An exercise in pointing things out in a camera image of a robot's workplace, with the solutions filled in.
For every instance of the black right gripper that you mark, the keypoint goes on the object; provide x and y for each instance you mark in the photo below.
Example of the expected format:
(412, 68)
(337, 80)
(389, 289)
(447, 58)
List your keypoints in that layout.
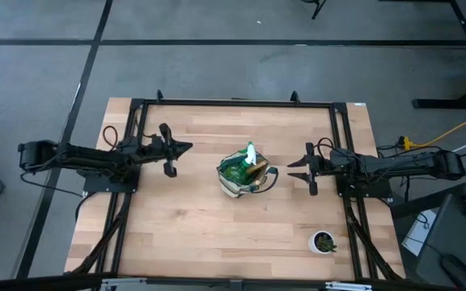
(318, 165)

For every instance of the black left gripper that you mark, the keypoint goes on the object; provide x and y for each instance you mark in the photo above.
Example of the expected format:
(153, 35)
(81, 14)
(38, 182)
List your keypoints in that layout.
(168, 157)

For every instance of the green spray bottle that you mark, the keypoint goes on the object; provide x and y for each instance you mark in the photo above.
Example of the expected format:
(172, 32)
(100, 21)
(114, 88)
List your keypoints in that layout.
(237, 171)

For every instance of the cream green gardening bag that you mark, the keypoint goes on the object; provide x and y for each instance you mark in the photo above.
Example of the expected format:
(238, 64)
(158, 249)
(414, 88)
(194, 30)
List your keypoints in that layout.
(229, 188)

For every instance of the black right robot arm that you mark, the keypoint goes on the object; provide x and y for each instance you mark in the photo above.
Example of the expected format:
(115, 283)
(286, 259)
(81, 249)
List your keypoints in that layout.
(399, 165)

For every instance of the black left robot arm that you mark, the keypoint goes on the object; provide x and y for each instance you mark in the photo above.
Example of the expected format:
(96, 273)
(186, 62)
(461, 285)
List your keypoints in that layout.
(79, 157)

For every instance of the succulent in white pot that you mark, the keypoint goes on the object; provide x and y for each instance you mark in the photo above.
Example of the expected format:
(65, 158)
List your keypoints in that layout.
(323, 242)

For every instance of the white paper sheet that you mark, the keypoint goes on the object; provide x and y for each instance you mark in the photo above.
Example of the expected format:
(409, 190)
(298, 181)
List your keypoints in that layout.
(417, 236)

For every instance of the black desk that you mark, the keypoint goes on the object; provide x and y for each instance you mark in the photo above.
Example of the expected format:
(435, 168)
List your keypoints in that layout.
(447, 238)

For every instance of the black chair leg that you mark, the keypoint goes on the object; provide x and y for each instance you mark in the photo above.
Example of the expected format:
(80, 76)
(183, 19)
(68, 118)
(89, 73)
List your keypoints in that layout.
(317, 8)

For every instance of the black desk leg stand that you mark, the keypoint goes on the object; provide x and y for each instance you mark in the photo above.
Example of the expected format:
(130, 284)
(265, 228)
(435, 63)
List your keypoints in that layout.
(451, 103)

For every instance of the black computer mouse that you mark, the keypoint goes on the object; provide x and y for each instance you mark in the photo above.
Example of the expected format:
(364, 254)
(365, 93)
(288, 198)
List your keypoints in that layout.
(457, 271)

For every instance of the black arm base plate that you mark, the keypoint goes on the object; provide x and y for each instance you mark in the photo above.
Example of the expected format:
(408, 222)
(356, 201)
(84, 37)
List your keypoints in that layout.
(111, 186)
(366, 190)

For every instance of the black aluminium table frame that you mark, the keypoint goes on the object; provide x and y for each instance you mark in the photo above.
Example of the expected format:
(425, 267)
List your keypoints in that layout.
(237, 102)

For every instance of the silver bracket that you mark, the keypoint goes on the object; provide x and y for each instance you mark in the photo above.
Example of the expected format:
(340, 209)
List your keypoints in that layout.
(124, 285)
(348, 286)

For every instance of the black rail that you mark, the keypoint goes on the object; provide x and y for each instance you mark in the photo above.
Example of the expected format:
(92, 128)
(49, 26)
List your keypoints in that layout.
(35, 283)

